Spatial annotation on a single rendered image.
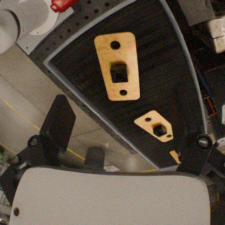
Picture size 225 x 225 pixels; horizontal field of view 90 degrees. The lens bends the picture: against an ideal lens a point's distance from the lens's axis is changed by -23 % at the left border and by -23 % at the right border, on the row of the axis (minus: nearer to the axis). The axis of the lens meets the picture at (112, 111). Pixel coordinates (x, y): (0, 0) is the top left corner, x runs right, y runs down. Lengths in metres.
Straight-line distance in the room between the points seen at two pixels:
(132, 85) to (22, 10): 0.37
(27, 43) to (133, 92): 0.56
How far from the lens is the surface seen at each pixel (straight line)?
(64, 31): 0.68
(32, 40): 0.65
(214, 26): 0.25
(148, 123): 0.22
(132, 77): 0.16
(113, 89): 0.17
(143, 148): 0.29
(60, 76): 0.17
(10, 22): 0.39
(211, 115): 0.63
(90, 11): 0.62
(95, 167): 2.73
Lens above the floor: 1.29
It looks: 41 degrees down
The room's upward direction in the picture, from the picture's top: 172 degrees counter-clockwise
